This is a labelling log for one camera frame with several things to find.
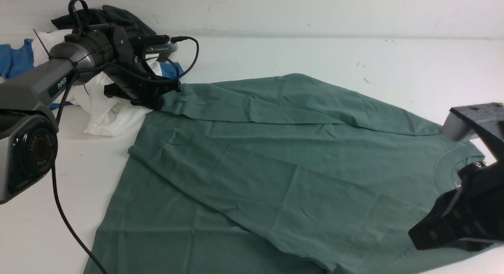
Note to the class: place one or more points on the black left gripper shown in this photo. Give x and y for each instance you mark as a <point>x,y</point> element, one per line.
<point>133,80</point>

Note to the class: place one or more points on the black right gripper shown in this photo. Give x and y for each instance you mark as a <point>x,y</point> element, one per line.
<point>468,218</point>

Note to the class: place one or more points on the green long sleeve shirt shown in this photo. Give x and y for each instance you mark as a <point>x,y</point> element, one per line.
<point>279,175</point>

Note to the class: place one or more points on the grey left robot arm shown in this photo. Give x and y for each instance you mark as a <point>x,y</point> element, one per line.
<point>29,128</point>

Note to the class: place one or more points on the white shirt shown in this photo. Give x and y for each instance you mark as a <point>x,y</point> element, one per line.
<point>110,117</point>

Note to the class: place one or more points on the dark grey shirt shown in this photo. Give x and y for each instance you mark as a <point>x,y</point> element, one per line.
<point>133,26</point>

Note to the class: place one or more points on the blue shirt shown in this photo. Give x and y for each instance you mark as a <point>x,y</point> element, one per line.
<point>14,62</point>

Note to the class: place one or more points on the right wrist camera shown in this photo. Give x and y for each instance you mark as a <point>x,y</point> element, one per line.
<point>465,123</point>

